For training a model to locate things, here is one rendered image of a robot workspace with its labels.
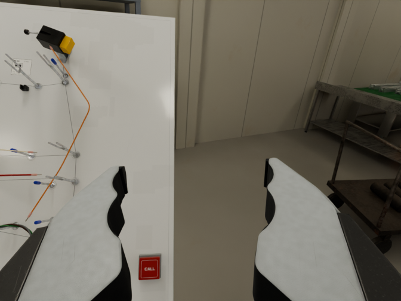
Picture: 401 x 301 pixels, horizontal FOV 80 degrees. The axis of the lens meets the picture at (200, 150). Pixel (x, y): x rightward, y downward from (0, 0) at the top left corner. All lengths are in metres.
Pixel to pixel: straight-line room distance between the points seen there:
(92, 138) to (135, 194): 0.20
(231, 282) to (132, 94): 1.59
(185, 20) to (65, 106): 2.50
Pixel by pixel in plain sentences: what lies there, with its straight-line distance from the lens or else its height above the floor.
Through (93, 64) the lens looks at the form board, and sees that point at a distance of 0.82.
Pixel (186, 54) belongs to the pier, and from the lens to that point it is 3.17.
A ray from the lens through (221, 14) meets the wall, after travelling 3.45.
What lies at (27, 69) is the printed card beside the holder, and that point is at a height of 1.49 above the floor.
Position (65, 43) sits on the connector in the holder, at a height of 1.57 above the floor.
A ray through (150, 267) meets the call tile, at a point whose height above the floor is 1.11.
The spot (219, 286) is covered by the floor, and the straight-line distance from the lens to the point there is 1.98.
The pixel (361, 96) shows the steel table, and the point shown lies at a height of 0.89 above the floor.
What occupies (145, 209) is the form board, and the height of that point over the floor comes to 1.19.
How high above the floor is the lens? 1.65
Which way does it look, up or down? 28 degrees down
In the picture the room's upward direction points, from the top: 5 degrees clockwise
